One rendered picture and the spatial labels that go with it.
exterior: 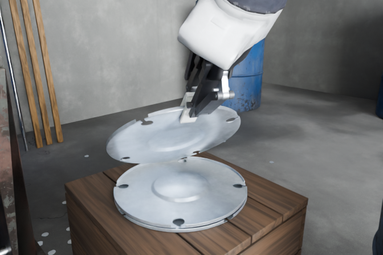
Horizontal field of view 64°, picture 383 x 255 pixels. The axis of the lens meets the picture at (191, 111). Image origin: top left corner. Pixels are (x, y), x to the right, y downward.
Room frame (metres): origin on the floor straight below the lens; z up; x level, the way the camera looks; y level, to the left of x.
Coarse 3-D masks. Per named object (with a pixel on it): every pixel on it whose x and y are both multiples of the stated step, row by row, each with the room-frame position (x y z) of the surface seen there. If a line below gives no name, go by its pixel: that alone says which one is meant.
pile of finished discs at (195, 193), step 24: (144, 168) 0.69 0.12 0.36; (168, 168) 0.69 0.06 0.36; (192, 168) 0.69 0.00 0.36; (216, 168) 0.69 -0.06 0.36; (120, 192) 0.58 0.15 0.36; (144, 192) 0.58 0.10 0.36; (168, 192) 0.57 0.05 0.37; (192, 192) 0.57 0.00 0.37; (216, 192) 0.58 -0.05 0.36; (240, 192) 0.58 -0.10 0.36; (144, 216) 0.50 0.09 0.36; (168, 216) 0.50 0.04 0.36; (192, 216) 0.50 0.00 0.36; (216, 216) 0.50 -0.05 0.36
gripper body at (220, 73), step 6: (246, 54) 0.39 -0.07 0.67; (240, 60) 0.39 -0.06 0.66; (216, 66) 0.40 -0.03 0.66; (234, 66) 0.40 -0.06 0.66; (210, 72) 0.42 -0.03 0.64; (216, 72) 0.40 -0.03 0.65; (222, 72) 0.39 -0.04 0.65; (210, 78) 0.42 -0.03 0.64; (216, 78) 0.40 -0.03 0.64; (228, 78) 0.40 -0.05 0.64
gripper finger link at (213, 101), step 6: (210, 96) 0.41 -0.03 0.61; (216, 96) 0.39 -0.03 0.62; (222, 96) 0.39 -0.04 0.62; (204, 102) 0.44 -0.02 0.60; (210, 102) 0.42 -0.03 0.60; (216, 102) 0.42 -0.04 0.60; (222, 102) 0.43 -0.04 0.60; (198, 108) 0.46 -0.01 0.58; (204, 108) 0.44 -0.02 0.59; (210, 108) 0.44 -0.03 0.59; (216, 108) 0.45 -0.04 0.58; (198, 114) 0.46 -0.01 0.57
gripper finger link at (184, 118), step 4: (188, 100) 0.49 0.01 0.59; (184, 108) 0.51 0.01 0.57; (184, 112) 0.51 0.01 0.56; (188, 112) 0.51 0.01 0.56; (184, 116) 0.52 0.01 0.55; (188, 116) 0.52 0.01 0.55; (180, 120) 0.53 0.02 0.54; (184, 120) 0.53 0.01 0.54; (188, 120) 0.53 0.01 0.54; (192, 120) 0.54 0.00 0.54
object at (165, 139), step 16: (160, 112) 0.51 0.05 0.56; (176, 112) 0.52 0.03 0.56; (224, 112) 0.56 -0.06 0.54; (128, 128) 0.52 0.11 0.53; (144, 128) 0.54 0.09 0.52; (160, 128) 0.55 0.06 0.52; (176, 128) 0.57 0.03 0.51; (192, 128) 0.60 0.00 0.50; (208, 128) 0.61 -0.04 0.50; (224, 128) 0.63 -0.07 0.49; (112, 144) 0.56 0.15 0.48; (128, 144) 0.58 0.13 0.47; (144, 144) 0.60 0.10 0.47; (160, 144) 0.63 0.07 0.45; (176, 144) 0.66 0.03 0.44; (192, 144) 0.67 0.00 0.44; (208, 144) 0.69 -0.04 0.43; (128, 160) 0.65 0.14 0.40; (144, 160) 0.67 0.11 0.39; (160, 160) 0.70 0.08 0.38
